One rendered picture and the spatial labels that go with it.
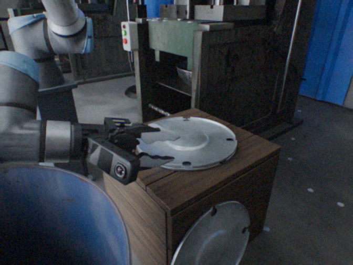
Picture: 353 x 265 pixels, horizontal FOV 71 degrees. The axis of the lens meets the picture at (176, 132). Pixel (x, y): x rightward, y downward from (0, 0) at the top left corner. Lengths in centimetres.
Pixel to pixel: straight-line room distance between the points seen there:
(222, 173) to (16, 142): 43
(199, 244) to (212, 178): 16
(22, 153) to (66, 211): 12
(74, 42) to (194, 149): 53
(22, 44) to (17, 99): 52
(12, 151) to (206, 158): 42
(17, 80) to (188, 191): 39
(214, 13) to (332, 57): 128
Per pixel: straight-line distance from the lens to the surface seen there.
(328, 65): 226
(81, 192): 43
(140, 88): 144
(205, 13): 119
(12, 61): 52
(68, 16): 88
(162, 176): 60
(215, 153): 67
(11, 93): 49
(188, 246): 63
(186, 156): 65
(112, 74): 280
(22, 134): 47
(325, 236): 107
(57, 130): 47
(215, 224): 66
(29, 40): 98
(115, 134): 48
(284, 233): 101
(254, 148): 74
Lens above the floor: 72
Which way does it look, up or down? 28 degrees down
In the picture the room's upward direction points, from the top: straight up
